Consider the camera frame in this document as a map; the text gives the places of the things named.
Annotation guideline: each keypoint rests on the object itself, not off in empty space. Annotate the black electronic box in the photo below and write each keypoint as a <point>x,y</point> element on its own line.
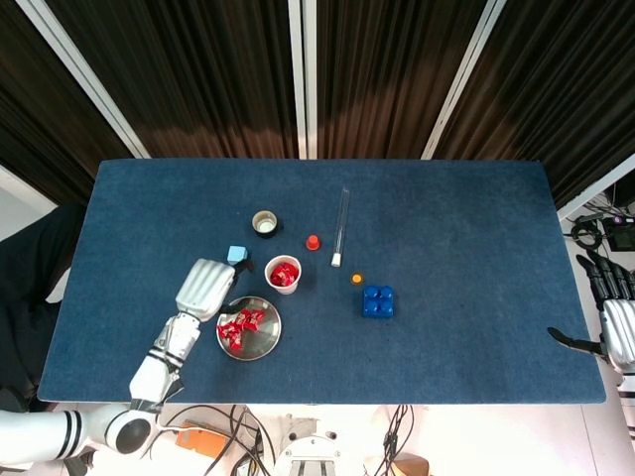
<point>609,225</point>

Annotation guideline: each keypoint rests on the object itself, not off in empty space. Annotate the dark brown curtain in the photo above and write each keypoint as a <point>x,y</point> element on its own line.
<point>570,74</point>
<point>198,74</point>
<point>39,99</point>
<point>387,74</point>

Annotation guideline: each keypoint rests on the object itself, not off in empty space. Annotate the orange box device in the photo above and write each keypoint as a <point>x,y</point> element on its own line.
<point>206,440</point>

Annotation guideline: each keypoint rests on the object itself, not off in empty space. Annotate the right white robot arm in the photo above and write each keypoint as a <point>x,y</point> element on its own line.
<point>629,384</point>

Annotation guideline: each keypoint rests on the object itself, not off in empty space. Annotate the small red cap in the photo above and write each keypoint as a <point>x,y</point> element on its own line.
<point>312,243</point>

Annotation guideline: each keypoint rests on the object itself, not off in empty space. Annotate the glass test tube white stopper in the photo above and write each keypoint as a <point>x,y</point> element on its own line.
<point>336,259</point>

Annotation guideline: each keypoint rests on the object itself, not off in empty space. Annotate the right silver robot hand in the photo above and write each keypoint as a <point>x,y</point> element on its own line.
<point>622,337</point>

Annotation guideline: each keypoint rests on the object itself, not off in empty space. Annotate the small orange cap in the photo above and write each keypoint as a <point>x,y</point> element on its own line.
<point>356,278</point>

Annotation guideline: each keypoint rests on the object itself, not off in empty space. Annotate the white paper cup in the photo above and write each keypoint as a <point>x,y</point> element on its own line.
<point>285,290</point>

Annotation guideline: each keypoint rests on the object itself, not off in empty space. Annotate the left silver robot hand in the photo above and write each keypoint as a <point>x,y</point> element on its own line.
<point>203,287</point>

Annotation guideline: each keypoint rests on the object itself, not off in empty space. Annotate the metal plate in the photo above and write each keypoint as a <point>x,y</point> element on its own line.
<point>263,342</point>

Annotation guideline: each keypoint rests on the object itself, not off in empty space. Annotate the black fabric bundle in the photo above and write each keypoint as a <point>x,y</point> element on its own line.
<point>30,258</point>

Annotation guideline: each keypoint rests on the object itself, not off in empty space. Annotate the blue felt table cover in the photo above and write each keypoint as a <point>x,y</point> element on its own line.
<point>446,297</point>

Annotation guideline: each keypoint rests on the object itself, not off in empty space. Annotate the blue building block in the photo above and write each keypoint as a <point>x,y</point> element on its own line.
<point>378,302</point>

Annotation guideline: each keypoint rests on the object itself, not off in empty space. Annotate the white frame post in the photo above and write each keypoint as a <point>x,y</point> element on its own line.
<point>86,79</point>
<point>296,49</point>
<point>465,79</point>
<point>595,191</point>

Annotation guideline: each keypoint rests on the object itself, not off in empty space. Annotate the red candy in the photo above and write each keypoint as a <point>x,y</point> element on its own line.
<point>280,272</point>
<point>291,278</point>
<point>245,317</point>
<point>224,329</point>
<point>234,331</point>
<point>235,343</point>
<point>258,317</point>

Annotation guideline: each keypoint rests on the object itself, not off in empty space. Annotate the brown cardboard piece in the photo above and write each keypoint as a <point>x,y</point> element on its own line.
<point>409,468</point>

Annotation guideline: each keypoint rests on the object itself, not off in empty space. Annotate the white robot torso base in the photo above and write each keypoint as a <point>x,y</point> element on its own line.
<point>307,453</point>

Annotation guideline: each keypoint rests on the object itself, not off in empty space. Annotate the light blue cube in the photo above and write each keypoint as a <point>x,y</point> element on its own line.
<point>236,254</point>

